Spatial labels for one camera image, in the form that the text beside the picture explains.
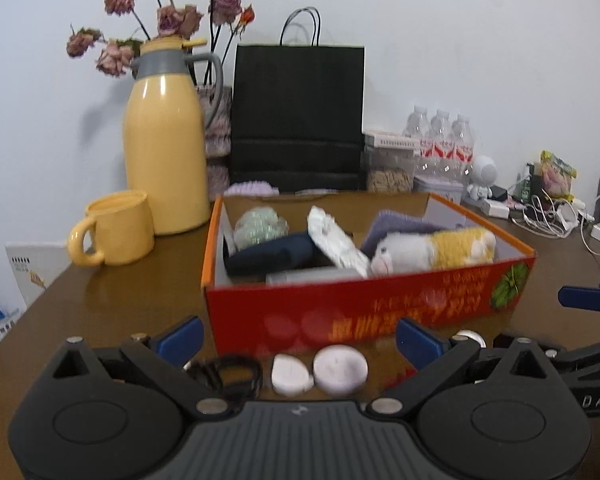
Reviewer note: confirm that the white tealight candle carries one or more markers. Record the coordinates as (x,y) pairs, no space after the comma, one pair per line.
(471,338)
(290,375)
(340,367)

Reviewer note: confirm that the dried rose bouquet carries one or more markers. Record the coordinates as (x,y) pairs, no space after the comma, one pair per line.
(175,20)

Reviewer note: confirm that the pink patterned vase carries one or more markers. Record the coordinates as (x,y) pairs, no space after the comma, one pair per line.
(217,130)

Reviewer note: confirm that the black paper bag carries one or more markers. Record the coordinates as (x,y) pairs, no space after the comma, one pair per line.
(297,115)

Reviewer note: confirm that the clear snack jar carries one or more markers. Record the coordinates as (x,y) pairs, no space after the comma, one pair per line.
(390,170)

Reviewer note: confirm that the white power adapter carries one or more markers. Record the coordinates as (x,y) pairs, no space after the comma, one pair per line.
(495,208)

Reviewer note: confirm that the yellow thermos jug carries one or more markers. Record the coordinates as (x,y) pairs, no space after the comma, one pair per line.
(162,155)

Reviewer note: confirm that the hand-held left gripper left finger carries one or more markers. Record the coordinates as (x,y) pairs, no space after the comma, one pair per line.
(182,336)

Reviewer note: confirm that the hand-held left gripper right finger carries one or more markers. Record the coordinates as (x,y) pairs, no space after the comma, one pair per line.
(420,342)

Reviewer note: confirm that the white robot toy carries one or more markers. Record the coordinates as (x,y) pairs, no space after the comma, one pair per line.
(482,172)

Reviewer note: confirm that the white and yellow alpaca plush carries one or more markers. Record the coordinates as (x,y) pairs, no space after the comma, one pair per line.
(430,252)

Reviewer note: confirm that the red cardboard box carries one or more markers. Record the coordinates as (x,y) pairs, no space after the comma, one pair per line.
(360,310)

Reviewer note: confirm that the navy cloth pouch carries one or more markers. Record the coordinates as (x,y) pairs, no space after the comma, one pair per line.
(275,255)

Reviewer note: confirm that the lilac knitted slipper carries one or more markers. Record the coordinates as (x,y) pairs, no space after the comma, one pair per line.
(315,192)
(250,189)

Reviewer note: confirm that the green and pink snack packet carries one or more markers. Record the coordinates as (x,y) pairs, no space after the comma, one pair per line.
(557,175)

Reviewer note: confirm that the green and white mesh ball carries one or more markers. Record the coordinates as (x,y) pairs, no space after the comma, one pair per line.
(260,229)

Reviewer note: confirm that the white desk calendar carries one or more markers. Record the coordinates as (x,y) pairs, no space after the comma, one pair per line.
(35,275)

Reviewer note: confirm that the white patterned tin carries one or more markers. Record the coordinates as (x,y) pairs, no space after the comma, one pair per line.
(437,190)

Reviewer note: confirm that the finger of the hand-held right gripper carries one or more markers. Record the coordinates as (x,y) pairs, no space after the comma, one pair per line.
(590,360)
(585,297)

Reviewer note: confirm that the yellow mug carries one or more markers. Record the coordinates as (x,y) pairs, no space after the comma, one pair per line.
(122,232)

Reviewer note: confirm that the purple knitted hat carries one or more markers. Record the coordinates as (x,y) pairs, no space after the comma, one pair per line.
(395,225)

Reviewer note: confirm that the dark green small box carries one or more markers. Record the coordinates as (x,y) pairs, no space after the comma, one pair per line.
(530,182)

